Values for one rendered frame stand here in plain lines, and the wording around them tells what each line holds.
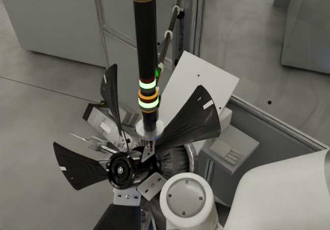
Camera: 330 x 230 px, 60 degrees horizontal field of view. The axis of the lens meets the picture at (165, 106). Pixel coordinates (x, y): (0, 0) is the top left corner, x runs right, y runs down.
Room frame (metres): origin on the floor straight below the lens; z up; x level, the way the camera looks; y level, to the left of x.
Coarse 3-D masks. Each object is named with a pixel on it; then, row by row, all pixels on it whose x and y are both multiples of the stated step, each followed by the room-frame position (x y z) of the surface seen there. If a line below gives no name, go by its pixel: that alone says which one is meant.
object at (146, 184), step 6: (156, 174) 0.52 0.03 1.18; (144, 180) 0.49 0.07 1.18; (150, 180) 0.49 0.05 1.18; (156, 180) 0.49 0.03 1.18; (162, 180) 0.49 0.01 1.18; (138, 186) 0.47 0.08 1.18; (144, 186) 0.47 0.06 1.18; (150, 186) 0.47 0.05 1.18; (156, 186) 0.47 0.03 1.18; (162, 186) 0.47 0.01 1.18; (144, 192) 0.45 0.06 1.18; (150, 192) 0.45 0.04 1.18; (156, 192) 0.45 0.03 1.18; (150, 198) 0.43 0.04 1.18
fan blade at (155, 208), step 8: (160, 192) 0.45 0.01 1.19; (152, 200) 0.42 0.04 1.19; (152, 208) 0.40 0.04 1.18; (160, 208) 0.40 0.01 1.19; (216, 208) 0.39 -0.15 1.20; (224, 208) 0.39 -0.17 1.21; (160, 216) 0.38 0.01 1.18; (224, 216) 0.36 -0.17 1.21; (160, 224) 0.36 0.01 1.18; (224, 224) 0.34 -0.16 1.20
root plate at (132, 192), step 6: (120, 192) 0.48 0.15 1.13; (126, 192) 0.49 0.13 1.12; (132, 192) 0.49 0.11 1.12; (138, 192) 0.49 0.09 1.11; (114, 198) 0.47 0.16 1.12; (120, 198) 0.47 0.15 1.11; (126, 198) 0.47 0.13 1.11; (132, 198) 0.48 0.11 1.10; (138, 198) 0.48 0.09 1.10; (120, 204) 0.46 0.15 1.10; (126, 204) 0.46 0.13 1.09; (132, 204) 0.46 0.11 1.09; (138, 204) 0.47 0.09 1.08
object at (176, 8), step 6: (174, 6) 0.94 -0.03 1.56; (174, 12) 0.90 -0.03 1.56; (156, 18) 0.56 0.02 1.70; (174, 18) 0.87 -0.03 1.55; (156, 24) 0.56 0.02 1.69; (156, 30) 0.56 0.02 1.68; (168, 30) 0.77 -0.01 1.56; (156, 36) 0.56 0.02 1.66; (168, 36) 0.75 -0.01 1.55; (162, 48) 0.68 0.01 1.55; (162, 54) 0.65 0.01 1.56; (162, 66) 0.61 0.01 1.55
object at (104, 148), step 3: (75, 135) 0.79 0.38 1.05; (81, 138) 0.77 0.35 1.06; (84, 138) 0.76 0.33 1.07; (84, 141) 0.75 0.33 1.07; (87, 141) 0.74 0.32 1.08; (102, 144) 0.72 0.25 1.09; (99, 147) 0.70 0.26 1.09; (102, 147) 0.69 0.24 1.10; (105, 147) 0.69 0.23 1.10; (108, 147) 0.69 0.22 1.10; (102, 150) 0.69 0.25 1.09; (105, 150) 0.68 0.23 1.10; (108, 150) 0.68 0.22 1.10; (111, 150) 0.67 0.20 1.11; (111, 153) 0.66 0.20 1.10
